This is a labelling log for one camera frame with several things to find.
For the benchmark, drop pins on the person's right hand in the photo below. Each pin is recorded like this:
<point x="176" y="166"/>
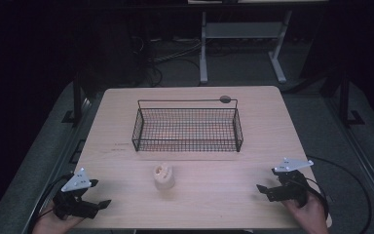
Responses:
<point x="311" y="214"/>

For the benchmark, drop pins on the black metal stand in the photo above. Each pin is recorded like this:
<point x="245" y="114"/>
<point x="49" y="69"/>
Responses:
<point x="344" y="97"/>
<point x="77" y="97"/>

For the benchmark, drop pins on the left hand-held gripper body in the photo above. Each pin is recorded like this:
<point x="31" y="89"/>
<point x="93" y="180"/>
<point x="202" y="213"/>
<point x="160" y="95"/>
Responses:
<point x="76" y="182"/>

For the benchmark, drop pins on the beige cylindrical object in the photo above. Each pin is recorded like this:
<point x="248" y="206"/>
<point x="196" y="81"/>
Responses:
<point x="164" y="178"/>

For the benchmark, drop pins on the white metal desk frame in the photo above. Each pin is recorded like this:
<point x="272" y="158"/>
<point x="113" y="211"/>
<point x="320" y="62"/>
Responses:
<point x="242" y="30"/>

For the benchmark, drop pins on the person's left hand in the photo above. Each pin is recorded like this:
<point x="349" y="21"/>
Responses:
<point x="52" y="224"/>

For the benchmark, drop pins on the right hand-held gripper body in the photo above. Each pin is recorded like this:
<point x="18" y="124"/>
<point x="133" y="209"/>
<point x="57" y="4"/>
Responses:
<point x="290" y="187"/>

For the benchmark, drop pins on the aluminium frame rail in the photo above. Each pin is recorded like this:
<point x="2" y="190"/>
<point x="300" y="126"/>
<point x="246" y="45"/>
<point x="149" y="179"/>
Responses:
<point x="61" y="156"/>
<point x="363" y="159"/>

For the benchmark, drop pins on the dark oval basket tag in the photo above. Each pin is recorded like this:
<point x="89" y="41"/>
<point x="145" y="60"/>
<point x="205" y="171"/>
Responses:
<point x="225" y="99"/>

